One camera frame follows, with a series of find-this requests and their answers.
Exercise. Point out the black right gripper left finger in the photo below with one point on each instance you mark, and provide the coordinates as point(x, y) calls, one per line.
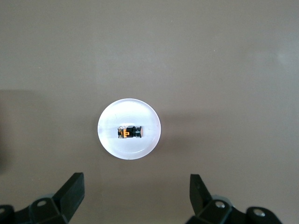
point(67, 200)

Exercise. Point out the orange black push-button switch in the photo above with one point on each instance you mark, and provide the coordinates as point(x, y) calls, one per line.
point(128, 132)

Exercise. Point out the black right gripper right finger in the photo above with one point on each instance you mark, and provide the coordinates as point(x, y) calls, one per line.
point(208, 210)

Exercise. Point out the pink round plate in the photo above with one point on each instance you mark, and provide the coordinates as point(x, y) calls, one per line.
point(128, 109)

